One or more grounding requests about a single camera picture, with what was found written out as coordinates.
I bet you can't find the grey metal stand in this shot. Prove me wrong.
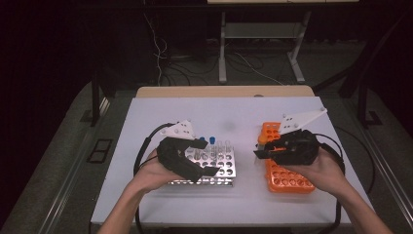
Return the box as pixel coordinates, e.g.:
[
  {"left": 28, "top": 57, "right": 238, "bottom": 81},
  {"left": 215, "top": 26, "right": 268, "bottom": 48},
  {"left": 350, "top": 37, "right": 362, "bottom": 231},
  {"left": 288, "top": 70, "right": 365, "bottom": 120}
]
[{"left": 217, "top": 11, "right": 307, "bottom": 85}]

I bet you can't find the black floor socket cover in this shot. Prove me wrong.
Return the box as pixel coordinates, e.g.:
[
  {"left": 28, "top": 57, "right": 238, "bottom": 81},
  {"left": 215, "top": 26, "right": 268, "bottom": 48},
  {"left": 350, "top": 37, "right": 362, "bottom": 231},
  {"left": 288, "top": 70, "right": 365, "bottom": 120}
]
[{"left": 87, "top": 138, "right": 114, "bottom": 164}]

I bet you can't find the white table board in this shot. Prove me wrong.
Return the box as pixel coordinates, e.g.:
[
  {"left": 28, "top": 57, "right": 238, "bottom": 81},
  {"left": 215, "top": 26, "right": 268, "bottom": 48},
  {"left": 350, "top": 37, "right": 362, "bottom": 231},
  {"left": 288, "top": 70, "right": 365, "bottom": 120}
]
[{"left": 91, "top": 96, "right": 351, "bottom": 227}]

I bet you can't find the orange test tube rack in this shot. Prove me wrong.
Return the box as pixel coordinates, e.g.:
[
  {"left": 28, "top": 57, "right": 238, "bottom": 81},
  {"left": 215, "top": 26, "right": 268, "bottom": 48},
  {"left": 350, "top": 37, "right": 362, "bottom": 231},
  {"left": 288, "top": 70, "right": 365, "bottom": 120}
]
[{"left": 257, "top": 121, "right": 316, "bottom": 195}]

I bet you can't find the aluminium floor rail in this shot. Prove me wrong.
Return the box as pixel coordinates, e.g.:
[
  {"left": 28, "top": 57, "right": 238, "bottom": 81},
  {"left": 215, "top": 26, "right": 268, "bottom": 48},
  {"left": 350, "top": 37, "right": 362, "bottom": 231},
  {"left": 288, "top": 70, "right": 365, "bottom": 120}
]
[
  {"left": 366, "top": 130, "right": 413, "bottom": 222},
  {"left": 38, "top": 97, "right": 110, "bottom": 234}
]

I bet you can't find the black stand post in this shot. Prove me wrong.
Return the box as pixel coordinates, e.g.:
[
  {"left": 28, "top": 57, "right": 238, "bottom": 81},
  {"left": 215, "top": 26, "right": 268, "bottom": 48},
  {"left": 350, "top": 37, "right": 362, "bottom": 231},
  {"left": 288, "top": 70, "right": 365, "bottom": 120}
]
[{"left": 90, "top": 69, "right": 102, "bottom": 128}]

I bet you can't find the person's left hand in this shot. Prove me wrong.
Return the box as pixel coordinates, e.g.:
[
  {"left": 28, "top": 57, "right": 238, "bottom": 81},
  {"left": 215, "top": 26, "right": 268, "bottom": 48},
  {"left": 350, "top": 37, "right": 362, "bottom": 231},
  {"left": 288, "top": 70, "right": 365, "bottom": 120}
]
[{"left": 132, "top": 149, "right": 186, "bottom": 197}]

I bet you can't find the thin white hanging cable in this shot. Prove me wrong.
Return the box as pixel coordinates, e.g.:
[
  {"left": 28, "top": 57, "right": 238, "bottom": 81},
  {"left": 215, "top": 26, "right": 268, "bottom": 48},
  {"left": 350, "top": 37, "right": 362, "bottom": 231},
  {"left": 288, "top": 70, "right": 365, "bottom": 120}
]
[{"left": 142, "top": 13, "right": 169, "bottom": 86}]

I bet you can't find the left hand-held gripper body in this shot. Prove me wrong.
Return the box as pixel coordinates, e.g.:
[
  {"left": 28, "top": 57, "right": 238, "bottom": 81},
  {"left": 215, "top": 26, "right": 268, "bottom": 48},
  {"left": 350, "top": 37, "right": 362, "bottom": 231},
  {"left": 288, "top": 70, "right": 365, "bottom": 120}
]
[{"left": 156, "top": 119, "right": 200, "bottom": 183}]

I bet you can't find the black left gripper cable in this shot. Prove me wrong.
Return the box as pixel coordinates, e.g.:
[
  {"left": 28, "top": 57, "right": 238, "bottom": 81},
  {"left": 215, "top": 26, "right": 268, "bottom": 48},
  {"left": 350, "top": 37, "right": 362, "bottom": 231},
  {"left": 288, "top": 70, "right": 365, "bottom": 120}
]
[{"left": 132, "top": 122, "right": 176, "bottom": 178}]

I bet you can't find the metal test tube rack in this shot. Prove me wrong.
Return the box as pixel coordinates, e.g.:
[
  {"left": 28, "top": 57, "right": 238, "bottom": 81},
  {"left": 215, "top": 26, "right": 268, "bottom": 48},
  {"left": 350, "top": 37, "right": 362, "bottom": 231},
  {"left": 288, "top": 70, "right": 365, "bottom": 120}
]
[{"left": 167, "top": 142, "right": 238, "bottom": 188}]

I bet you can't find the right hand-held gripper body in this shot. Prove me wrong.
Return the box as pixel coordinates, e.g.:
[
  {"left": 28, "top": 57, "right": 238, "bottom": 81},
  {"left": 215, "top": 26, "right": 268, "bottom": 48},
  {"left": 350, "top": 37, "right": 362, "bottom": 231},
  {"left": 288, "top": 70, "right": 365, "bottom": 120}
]
[{"left": 264, "top": 106, "right": 328, "bottom": 167}]

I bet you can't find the person's right hand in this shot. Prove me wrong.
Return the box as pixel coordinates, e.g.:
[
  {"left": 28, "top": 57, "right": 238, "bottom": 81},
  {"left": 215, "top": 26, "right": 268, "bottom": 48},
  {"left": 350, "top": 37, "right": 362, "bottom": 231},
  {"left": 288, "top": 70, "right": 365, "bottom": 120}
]
[{"left": 285, "top": 144, "right": 354, "bottom": 199}]

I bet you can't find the orange cap test tube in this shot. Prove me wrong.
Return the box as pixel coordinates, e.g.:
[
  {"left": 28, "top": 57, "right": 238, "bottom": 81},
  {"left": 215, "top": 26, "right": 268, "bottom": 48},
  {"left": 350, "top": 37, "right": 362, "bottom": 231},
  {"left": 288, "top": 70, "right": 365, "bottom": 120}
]
[{"left": 257, "top": 134, "right": 268, "bottom": 152}]

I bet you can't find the black angled stand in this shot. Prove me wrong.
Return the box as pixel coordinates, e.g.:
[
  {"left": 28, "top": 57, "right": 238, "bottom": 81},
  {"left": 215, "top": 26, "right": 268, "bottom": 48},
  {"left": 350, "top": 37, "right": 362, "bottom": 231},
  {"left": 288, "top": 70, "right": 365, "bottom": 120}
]
[{"left": 339, "top": 13, "right": 410, "bottom": 129}]

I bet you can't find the white floor cable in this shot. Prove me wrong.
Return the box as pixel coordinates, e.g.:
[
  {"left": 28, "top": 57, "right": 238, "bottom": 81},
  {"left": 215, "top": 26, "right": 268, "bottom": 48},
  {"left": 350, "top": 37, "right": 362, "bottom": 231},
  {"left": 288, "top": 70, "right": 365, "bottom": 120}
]
[{"left": 235, "top": 52, "right": 286, "bottom": 86}]

